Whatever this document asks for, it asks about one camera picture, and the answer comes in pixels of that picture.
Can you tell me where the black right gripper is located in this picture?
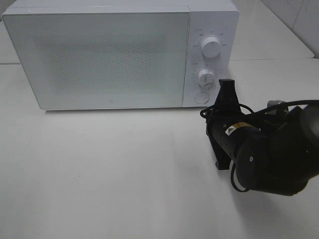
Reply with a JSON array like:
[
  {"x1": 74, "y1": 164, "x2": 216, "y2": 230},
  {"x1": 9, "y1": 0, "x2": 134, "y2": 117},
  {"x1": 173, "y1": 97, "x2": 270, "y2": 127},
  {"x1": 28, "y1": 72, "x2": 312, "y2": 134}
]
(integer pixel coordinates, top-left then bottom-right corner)
[{"x1": 206, "y1": 79, "x2": 242, "y2": 170}]

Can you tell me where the round white door button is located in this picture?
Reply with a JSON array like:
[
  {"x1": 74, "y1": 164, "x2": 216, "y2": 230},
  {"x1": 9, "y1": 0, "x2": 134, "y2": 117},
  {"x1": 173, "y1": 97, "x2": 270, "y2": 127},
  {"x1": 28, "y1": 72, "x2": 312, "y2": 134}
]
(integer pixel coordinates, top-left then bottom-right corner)
[{"x1": 194, "y1": 92, "x2": 209, "y2": 104}]

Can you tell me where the white timer knob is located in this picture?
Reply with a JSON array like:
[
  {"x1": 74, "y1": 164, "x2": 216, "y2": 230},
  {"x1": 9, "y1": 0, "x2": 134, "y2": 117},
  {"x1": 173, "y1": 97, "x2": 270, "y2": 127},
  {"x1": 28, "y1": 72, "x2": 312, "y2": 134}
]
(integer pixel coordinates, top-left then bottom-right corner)
[{"x1": 197, "y1": 69, "x2": 216, "y2": 87}]

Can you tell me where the white microwave door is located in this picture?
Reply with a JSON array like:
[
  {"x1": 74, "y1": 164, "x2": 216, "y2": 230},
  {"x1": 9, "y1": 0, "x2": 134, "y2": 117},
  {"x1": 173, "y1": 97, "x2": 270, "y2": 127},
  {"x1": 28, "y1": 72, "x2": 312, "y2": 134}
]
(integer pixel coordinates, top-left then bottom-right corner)
[{"x1": 3, "y1": 13, "x2": 189, "y2": 110}]

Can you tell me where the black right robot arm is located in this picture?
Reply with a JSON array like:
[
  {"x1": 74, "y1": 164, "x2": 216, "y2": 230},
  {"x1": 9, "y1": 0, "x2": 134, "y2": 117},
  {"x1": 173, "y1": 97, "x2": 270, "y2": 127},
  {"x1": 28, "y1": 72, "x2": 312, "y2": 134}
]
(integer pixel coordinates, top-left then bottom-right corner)
[{"x1": 200, "y1": 79, "x2": 319, "y2": 196}]

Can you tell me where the upper white power knob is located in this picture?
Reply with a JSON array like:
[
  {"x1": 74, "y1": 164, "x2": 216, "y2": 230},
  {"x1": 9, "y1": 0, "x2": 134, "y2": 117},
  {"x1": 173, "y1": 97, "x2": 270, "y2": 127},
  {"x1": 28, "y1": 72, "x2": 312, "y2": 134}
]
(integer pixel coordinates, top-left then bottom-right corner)
[{"x1": 200, "y1": 35, "x2": 221, "y2": 58}]

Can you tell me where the white microwave oven body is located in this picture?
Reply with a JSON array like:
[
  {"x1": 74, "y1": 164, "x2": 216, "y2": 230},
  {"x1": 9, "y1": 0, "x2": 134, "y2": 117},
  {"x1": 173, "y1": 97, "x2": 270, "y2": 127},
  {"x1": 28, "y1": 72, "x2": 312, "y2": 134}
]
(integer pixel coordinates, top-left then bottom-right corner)
[{"x1": 1, "y1": 0, "x2": 239, "y2": 110}]

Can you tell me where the black camera cable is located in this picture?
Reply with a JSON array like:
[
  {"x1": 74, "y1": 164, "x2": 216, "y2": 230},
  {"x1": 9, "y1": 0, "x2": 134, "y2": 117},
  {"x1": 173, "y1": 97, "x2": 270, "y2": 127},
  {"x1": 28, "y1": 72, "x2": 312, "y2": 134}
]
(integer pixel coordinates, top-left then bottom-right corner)
[{"x1": 199, "y1": 99, "x2": 319, "y2": 192}]

